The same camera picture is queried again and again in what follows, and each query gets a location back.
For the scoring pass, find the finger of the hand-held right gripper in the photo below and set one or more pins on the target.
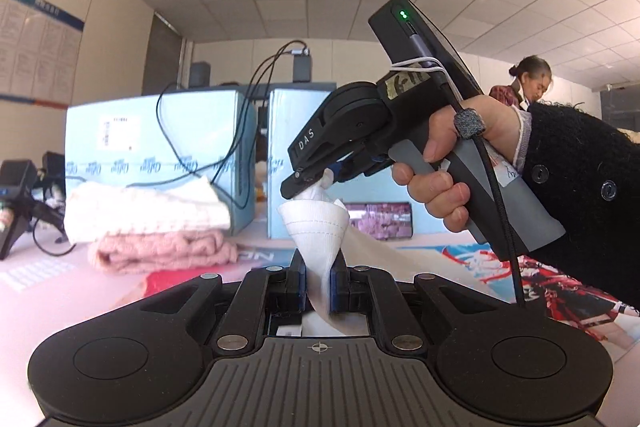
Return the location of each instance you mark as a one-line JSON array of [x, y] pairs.
[[350, 169], [306, 154]]

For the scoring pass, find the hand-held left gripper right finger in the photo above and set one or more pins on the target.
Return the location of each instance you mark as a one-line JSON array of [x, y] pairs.
[[340, 283]]

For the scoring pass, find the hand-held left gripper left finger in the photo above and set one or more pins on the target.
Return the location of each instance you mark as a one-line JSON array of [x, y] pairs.
[[298, 278]]

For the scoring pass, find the white cloth garment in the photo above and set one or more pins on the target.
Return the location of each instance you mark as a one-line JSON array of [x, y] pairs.
[[315, 227]]

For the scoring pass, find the person's right hand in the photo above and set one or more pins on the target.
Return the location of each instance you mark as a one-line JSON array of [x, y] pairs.
[[442, 142]]

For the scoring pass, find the plain blue box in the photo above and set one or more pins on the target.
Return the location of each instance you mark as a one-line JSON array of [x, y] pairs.
[[285, 117]]

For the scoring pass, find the small display screen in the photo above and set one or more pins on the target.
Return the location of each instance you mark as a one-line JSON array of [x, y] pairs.
[[380, 219]]

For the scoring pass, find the black power adapter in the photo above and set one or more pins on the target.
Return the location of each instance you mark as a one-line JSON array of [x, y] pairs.
[[301, 67]]

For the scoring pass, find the grey power adapter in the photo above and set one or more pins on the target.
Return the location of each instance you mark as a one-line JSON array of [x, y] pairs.
[[200, 75]]

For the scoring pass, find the pink knit sweater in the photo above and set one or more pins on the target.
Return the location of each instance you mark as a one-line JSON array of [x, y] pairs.
[[160, 249]]

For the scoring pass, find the blue box with shipping label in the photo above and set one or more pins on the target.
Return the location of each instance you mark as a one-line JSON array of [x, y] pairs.
[[150, 132]]

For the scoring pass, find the white knit sweater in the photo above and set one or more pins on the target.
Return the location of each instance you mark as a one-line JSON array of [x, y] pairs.
[[140, 207]]

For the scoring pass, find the dark door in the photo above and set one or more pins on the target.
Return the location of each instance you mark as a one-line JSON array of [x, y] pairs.
[[160, 57]]

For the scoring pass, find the white shipping label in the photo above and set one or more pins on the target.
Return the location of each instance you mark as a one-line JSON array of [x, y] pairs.
[[113, 133]]

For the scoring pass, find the red printed poster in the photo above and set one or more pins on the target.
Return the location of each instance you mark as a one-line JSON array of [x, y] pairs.
[[550, 278]]

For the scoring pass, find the white sticker sheet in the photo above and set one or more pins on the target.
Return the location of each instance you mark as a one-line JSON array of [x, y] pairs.
[[25, 274]]

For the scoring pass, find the idle black gripper device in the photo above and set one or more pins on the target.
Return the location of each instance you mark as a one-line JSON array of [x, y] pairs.
[[15, 187]]

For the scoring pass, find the wall poster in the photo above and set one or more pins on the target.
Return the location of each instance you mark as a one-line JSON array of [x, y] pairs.
[[35, 47]]

